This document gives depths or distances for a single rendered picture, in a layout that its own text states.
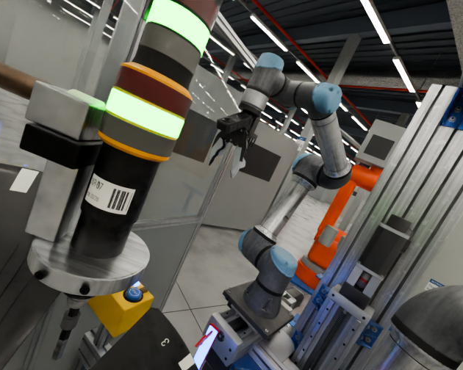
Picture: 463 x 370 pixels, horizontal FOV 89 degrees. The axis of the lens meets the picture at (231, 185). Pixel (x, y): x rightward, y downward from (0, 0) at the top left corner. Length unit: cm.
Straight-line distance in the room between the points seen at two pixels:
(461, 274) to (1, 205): 202
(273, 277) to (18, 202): 77
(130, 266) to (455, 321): 45
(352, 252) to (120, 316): 79
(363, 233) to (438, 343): 54
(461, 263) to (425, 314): 148
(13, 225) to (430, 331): 58
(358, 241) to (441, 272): 103
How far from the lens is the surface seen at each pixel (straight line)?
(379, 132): 415
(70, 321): 22
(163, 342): 51
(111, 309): 77
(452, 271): 199
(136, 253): 19
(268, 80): 72
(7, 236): 35
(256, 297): 97
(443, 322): 51
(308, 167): 102
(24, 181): 38
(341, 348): 101
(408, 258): 100
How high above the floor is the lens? 156
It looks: 9 degrees down
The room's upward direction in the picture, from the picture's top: 25 degrees clockwise
